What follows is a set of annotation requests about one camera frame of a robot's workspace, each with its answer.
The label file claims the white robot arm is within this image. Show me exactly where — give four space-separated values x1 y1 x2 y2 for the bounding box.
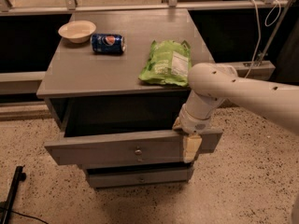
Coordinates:
176 63 299 224

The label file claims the black stand leg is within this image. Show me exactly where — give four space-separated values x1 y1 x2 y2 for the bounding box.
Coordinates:
0 166 26 224

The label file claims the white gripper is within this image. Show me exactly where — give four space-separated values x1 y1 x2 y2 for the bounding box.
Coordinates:
172 105 210 163

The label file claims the white ceramic bowl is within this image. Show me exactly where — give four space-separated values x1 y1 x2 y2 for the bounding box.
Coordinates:
58 21 96 44

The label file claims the diagonal metal support rod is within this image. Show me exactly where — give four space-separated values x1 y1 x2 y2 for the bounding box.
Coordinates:
253 0 299 67

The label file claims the metal railing frame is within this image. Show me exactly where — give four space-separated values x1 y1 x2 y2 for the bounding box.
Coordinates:
1 0 298 96

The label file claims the black floor cable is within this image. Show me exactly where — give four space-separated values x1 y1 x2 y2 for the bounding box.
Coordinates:
0 206 50 224

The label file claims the grey drawer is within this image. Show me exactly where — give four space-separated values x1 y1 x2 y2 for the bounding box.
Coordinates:
87 164 193 189
44 107 224 167

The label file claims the grey bottom drawer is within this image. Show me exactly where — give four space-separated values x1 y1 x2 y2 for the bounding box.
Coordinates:
87 164 193 189

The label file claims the grey top drawer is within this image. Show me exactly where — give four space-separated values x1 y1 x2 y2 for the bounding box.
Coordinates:
44 107 224 167

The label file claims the blue pepsi soda can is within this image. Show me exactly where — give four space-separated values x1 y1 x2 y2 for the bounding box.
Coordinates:
91 34 125 54

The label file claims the green chip bag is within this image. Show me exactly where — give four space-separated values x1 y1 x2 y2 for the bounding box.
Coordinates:
138 40 192 87

